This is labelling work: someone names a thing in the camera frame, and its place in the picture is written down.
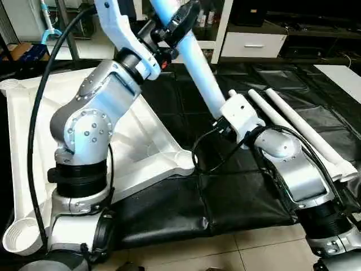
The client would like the white plastic table top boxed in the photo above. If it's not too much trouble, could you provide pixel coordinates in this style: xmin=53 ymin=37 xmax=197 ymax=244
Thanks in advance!
xmin=0 ymin=68 xmax=196 ymax=256

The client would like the white glass-door cabinet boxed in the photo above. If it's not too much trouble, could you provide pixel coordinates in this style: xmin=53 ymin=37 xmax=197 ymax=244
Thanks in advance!
xmin=135 ymin=0 xmax=235 ymax=64

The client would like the white drawer unit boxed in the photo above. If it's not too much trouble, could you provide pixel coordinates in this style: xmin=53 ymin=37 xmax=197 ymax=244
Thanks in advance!
xmin=221 ymin=32 xmax=287 ymax=59

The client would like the black work mat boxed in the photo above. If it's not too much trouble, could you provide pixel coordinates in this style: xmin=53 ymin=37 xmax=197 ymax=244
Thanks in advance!
xmin=0 ymin=56 xmax=361 ymax=249

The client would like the black metal pole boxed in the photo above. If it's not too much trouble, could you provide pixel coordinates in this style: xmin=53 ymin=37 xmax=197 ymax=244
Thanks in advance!
xmin=55 ymin=0 xmax=80 ymax=60

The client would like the blue plastic tool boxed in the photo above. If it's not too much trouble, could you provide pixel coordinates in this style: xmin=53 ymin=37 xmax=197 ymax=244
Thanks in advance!
xmin=38 ymin=0 xmax=60 ymax=45

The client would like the white flat board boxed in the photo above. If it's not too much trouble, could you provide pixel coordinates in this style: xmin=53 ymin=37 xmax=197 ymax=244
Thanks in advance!
xmin=315 ymin=64 xmax=361 ymax=103

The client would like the brown cardboard box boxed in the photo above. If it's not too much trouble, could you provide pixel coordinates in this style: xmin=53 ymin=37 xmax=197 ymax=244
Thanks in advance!
xmin=8 ymin=42 xmax=51 ymax=63

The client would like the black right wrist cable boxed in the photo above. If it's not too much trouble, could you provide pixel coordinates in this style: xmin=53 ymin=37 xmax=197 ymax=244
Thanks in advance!
xmin=191 ymin=125 xmax=346 ymax=211

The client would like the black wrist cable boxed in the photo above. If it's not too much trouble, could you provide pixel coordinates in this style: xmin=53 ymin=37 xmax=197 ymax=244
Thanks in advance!
xmin=191 ymin=125 xmax=346 ymax=211
xmin=27 ymin=5 xmax=99 ymax=249

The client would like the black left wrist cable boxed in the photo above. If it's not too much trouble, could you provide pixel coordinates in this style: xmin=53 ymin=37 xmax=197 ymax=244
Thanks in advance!
xmin=27 ymin=5 xmax=99 ymax=249

